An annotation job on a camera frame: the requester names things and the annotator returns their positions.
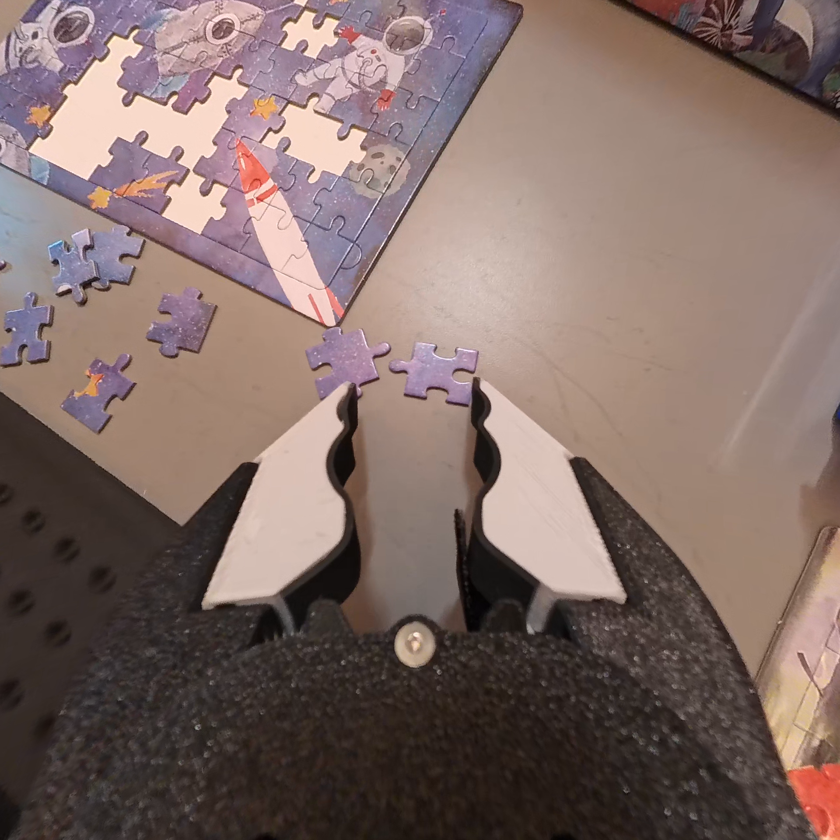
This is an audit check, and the space jigsaw puzzle board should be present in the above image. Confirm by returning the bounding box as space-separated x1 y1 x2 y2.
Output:
0 0 524 327

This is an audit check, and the space print puzzle box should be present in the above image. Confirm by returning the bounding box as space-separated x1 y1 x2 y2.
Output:
620 0 840 120

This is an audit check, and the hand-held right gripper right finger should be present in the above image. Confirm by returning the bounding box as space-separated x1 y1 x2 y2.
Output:
470 377 628 636

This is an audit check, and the beige desk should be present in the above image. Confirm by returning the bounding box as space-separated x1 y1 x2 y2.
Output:
0 0 840 690

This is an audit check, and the blue jigsaw piece orange mark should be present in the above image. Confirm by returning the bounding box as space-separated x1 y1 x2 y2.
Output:
61 354 137 434

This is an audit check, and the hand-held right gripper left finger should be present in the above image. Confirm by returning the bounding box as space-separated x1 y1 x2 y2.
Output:
202 382 363 634

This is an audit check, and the blue jigsaw puzzle piece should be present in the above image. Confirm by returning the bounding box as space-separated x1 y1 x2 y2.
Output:
388 341 480 406
47 230 99 305
305 326 393 403
85 225 146 288
146 287 218 359
0 292 55 367

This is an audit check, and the grey and red puzzle board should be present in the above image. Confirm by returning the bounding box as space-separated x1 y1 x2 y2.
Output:
755 525 840 840

